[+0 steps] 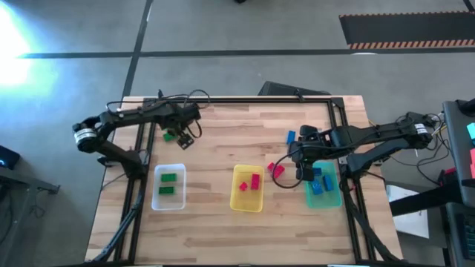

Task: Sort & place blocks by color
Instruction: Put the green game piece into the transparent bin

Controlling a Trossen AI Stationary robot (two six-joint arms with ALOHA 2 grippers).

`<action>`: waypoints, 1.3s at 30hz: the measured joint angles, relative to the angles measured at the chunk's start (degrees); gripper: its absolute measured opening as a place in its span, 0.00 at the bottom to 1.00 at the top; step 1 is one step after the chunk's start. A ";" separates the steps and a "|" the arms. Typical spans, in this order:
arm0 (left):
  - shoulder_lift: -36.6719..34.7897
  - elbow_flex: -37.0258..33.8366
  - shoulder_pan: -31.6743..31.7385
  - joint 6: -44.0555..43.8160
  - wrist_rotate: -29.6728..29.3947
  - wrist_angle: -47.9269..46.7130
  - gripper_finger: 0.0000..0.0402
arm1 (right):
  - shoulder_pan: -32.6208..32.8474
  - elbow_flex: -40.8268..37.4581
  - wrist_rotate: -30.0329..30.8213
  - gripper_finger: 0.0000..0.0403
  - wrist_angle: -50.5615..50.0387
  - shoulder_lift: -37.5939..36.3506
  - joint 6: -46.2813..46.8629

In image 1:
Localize black side workstation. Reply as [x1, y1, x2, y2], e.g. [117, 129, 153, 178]
[389, 98, 475, 267]

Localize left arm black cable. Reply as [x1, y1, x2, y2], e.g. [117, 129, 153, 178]
[105, 88, 212, 140]

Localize black hazard-striped floor mat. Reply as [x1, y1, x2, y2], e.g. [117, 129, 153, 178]
[338, 10, 475, 50]

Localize white paper sheet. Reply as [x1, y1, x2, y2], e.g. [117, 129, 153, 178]
[385, 184, 430, 240]

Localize black device with blue light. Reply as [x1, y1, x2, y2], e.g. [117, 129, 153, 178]
[0, 145, 21, 171]

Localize black aluminium table frame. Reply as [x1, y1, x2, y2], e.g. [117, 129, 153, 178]
[83, 95, 402, 265]

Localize teal plastic bin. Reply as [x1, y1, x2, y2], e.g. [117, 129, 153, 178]
[304, 161, 343, 209]

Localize black table edge device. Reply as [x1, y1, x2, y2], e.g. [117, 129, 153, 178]
[96, 155, 122, 167]

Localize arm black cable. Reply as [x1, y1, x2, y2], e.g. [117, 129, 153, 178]
[271, 152, 304, 190]
[105, 88, 212, 140]

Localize yellow plastic bin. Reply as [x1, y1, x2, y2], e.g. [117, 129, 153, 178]
[229, 164, 266, 214]

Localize tangled black cables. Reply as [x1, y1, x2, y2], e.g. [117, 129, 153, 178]
[385, 110, 450, 186]

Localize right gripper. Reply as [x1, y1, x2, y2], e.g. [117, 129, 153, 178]
[289, 125, 334, 182]

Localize clear white plastic bin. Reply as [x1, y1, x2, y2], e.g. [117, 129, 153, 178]
[151, 163, 187, 211]

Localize grey desk leg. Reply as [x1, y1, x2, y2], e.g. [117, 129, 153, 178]
[0, 165, 61, 257]

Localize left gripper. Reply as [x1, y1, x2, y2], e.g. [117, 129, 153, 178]
[159, 102, 203, 151]

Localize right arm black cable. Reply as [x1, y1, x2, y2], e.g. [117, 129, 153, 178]
[271, 152, 304, 190]

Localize black floor box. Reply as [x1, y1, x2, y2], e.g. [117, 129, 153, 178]
[258, 80, 332, 97]

